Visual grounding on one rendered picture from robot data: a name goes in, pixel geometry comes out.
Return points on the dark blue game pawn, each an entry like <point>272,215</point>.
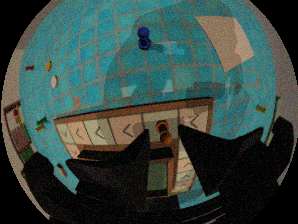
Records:
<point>144,42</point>

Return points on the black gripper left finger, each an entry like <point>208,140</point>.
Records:
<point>128,171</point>

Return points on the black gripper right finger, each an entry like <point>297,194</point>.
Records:
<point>212,157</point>

